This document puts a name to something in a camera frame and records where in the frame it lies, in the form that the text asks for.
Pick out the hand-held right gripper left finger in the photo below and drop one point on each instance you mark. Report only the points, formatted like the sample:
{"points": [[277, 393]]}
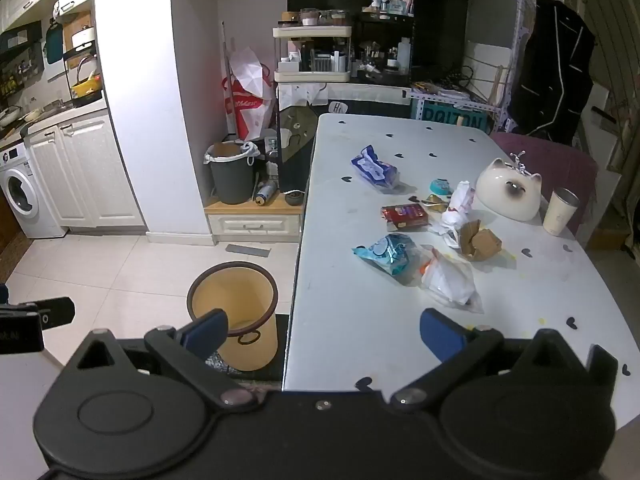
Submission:
{"points": [[205, 332]]}

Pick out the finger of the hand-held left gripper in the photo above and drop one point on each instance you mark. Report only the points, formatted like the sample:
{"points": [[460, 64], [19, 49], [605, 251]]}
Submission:
{"points": [[57, 311]]}

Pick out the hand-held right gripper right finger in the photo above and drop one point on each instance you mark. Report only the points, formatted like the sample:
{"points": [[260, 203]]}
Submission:
{"points": [[442, 334]]}

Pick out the beige wastebasket brown rim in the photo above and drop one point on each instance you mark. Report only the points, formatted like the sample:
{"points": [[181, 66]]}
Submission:
{"points": [[250, 330]]}

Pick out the clear plastic bag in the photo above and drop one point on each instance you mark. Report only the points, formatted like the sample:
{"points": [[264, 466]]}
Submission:
{"points": [[450, 282]]}

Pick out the blue snack bag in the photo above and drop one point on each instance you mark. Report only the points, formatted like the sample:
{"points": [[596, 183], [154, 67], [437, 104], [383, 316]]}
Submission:
{"points": [[390, 255]]}

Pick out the brown paper carton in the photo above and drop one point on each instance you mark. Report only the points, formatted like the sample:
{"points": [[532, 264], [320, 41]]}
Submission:
{"points": [[482, 242]]}

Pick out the red box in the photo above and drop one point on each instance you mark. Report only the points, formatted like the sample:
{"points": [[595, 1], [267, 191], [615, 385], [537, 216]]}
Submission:
{"points": [[405, 215]]}

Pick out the white red wrapper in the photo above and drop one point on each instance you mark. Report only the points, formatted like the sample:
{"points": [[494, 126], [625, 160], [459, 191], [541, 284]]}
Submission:
{"points": [[457, 210]]}

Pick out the gold wrapper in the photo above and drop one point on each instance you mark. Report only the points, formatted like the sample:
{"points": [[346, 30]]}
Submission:
{"points": [[436, 202]]}

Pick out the blue tissue packet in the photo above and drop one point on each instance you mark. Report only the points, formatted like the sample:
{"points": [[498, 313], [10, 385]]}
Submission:
{"points": [[374, 167]]}

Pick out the grey flat plate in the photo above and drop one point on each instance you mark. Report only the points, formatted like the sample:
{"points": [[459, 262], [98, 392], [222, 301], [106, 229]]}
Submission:
{"points": [[250, 250]]}

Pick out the wooden low drawer cabinet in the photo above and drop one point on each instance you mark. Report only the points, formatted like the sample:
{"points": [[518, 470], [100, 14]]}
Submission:
{"points": [[250, 222]]}

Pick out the white washing machine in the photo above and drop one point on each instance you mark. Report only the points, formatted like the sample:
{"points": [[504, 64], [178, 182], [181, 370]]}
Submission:
{"points": [[25, 195]]}

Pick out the white kitchen base cabinet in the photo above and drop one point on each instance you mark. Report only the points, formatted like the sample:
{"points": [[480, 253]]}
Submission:
{"points": [[90, 170]]}

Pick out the spray can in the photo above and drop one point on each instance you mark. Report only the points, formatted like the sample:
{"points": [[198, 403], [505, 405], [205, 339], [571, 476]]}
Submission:
{"points": [[264, 194]]}

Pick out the white cat-shaped ceramic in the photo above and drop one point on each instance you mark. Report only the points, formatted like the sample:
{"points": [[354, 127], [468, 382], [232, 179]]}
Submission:
{"points": [[507, 192]]}

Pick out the grey bin white liner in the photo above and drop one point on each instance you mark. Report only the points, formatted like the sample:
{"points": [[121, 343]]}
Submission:
{"points": [[231, 177]]}

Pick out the small black bowl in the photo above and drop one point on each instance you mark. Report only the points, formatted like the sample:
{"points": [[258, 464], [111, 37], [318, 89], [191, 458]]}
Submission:
{"points": [[294, 198]]}

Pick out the white paper cup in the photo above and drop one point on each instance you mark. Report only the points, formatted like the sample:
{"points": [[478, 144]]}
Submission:
{"points": [[560, 215]]}

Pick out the pink chair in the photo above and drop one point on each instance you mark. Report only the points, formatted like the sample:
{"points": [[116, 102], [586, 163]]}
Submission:
{"points": [[560, 165]]}

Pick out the teal sign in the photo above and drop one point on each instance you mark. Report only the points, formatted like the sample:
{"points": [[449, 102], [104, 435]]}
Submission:
{"points": [[452, 119]]}

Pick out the yellow pot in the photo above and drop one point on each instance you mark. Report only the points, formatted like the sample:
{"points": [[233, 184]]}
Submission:
{"points": [[85, 87]]}

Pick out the red white shopping bag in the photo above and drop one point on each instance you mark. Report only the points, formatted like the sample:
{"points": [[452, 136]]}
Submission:
{"points": [[247, 100]]}

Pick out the teal cutting board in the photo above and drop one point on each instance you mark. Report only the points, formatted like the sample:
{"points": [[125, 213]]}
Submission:
{"points": [[53, 42]]}

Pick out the white rice cooker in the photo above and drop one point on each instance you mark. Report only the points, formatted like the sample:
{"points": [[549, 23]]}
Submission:
{"points": [[84, 36]]}

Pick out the white plastic bottle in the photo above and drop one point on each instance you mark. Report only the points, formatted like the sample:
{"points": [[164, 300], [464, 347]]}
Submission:
{"points": [[404, 55]]}

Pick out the black jacket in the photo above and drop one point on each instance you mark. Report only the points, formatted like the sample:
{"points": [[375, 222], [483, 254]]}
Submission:
{"points": [[555, 70]]}

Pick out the black shelf with bottles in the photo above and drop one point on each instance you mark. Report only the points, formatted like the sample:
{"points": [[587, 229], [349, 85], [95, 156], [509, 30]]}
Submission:
{"points": [[382, 50]]}

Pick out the white storage rack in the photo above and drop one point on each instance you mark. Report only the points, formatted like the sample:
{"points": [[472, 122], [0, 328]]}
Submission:
{"points": [[312, 55]]}

